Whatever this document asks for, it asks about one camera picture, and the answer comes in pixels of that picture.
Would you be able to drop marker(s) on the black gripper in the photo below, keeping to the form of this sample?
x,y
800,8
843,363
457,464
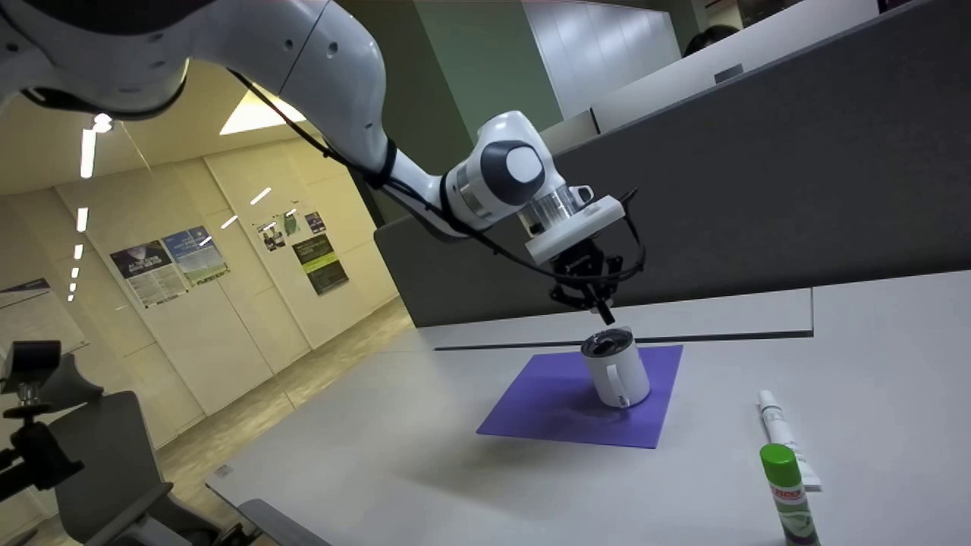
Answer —
x,y
584,278

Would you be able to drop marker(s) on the white travel mug with lid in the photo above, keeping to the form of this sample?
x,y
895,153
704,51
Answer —
x,y
618,369

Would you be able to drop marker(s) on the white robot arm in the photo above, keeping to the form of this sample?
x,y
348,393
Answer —
x,y
129,58

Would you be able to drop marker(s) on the purple square mat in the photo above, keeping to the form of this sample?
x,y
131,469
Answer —
x,y
553,397

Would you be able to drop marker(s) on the white marker pen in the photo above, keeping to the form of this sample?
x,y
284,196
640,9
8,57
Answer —
x,y
781,431

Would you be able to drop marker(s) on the green capped glue stick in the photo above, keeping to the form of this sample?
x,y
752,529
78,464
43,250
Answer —
x,y
792,508

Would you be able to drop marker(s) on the grey desk divider panel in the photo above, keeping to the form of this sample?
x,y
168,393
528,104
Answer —
x,y
833,166

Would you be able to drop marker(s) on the grey office chair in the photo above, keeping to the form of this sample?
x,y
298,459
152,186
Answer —
x,y
94,455

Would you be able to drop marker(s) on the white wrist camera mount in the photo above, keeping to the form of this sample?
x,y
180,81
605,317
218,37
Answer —
x,y
566,218

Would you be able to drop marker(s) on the wall poster dark green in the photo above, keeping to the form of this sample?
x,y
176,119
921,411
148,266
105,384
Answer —
x,y
318,266

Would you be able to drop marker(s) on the wall poster left pair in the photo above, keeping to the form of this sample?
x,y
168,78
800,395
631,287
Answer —
x,y
168,267

